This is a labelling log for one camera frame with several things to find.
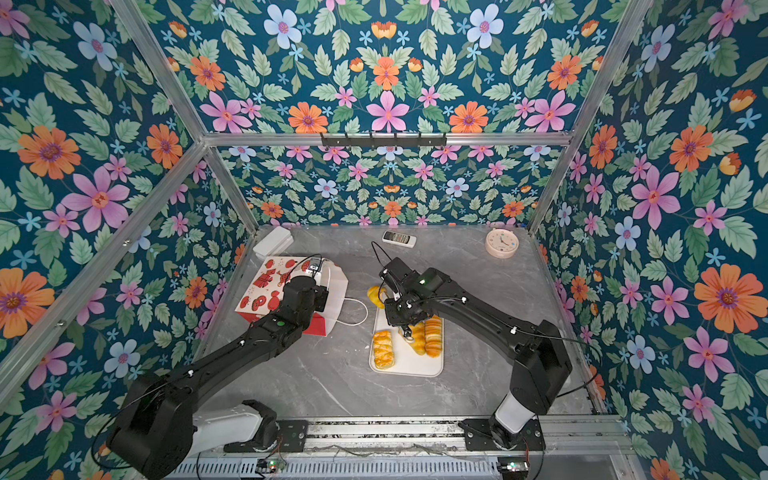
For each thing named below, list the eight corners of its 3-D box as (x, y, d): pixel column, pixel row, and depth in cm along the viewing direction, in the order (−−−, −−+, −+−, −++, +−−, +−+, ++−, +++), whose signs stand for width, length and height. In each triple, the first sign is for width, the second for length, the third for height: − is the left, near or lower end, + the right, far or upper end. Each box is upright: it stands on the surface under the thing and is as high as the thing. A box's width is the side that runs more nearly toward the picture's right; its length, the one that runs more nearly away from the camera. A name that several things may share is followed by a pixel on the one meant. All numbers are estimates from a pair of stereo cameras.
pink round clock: (488, 258, 113) (490, 251, 110) (483, 236, 120) (485, 229, 117) (519, 258, 113) (522, 251, 110) (512, 236, 120) (515, 229, 117)
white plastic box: (255, 257, 113) (250, 249, 109) (283, 234, 121) (279, 225, 117) (268, 265, 111) (263, 257, 107) (296, 241, 119) (292, 232, 115)
